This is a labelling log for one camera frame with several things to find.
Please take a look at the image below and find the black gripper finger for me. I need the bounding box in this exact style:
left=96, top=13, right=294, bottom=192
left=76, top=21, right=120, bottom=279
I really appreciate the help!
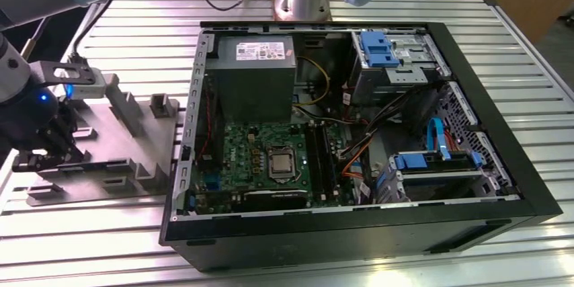
left=12, top=151, right=51, bottom=172
left=44, top=105, right=87, bottom=167

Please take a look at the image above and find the black RAM slot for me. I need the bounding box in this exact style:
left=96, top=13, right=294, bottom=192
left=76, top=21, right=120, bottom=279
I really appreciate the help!
left=310, top=121, right=327, bottom=200

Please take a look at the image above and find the grey parts rack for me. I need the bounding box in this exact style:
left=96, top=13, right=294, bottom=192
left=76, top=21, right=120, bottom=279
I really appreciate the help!
left=25, top=73, right=186, bottom=208

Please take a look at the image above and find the green motherboard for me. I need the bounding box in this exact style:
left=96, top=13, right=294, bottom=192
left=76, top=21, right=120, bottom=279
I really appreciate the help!
left=192, top=120, right=359, bottom=216

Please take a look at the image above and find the grey power supply unit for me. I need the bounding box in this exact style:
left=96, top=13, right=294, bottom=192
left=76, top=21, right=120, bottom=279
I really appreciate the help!
left=206, top=33, right=299, bottom=123

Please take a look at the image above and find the silver CPU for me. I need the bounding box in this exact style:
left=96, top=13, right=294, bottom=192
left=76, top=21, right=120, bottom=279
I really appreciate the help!
left=268, top=153, right=295, bottom=173

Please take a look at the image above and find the CPU socket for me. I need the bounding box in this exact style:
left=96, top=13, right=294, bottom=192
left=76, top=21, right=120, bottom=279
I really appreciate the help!
left=264, top=145, right=300, bottom=183

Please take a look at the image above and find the black graphics card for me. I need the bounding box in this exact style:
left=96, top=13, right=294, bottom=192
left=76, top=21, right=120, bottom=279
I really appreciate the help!
left=242, top=188, right=310, bottom=210

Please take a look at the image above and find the black PC case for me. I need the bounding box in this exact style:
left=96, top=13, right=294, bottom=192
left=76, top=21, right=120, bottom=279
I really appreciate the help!
left=159, top=21, right=565, bottom=273

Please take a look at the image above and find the blue drive carrier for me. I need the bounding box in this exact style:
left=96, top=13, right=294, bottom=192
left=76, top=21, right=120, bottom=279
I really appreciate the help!
left=359, top=31, right=400, bottom=69

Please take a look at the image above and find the hard disk in blue carrier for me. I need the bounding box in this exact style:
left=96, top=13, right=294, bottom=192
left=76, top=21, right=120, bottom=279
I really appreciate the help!
left=392, top=151, right=485, bottom=175

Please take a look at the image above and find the silver drive cage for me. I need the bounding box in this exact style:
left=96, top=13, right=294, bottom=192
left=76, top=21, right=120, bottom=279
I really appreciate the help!
left=348, top=30, right=453, bottom=99

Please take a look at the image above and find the silver disk bay cage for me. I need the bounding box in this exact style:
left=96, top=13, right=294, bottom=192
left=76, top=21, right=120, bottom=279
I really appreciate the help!
left=374, top=151, right=494, bottom=204

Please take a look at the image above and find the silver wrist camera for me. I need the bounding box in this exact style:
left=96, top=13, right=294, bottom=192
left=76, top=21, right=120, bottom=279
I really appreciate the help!
left=28, top=60, right=109, bottom=100

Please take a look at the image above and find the black camera cable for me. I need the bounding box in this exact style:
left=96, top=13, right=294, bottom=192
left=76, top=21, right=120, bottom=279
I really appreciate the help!
left=67, top=0, right=124, bottom=66

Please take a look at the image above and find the red wire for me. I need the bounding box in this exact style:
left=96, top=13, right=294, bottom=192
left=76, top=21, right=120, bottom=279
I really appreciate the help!
left=202, top=77, right=215, bottom=159

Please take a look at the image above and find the yellow wire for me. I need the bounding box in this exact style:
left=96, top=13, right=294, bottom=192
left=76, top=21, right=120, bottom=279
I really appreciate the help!
left=295, top=56, right=332, bottom=106

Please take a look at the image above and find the orange wire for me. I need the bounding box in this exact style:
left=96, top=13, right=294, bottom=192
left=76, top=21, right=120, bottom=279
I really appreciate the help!
left=340, top=145, right=374, bottom=179

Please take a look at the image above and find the black wire bundle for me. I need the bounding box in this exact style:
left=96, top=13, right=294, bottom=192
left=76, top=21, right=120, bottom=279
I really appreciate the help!
left=338, top=83, right=443, bottom=160

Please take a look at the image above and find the blue flat wire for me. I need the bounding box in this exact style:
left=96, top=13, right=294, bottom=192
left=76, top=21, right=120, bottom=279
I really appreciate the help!
left=425, top=117, right=453, bottom=162

